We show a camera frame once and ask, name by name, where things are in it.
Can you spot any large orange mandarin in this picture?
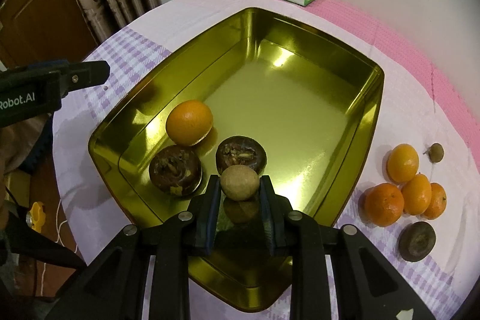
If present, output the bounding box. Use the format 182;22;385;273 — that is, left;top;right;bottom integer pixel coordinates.
364;183;404;227

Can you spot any small orange mandarin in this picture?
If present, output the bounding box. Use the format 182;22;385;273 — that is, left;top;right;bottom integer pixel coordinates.
423;183;447;220
386;144;419;184
401;174;432;215

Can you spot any tan longan fruit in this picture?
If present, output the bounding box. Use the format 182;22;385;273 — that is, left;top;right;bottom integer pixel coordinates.
220;165;260;202

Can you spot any brown wooden door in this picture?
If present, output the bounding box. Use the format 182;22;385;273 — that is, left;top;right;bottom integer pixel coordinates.
1;0;98;69

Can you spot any pink purple checked tablecloth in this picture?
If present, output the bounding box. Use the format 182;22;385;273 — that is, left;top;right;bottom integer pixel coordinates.
53;0;479;319

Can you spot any yellow plastic object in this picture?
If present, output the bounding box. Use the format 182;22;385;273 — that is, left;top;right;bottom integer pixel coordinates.
26;202;46;233

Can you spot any small orange mandarin behind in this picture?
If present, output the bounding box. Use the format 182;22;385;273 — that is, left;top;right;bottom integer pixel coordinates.
386;144;419;184

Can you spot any green longan with stem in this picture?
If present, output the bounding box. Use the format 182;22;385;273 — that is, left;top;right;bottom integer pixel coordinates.
424;142;445;164

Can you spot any gold red toffee tin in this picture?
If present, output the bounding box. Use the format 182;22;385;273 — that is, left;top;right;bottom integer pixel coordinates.
88;6;386;313

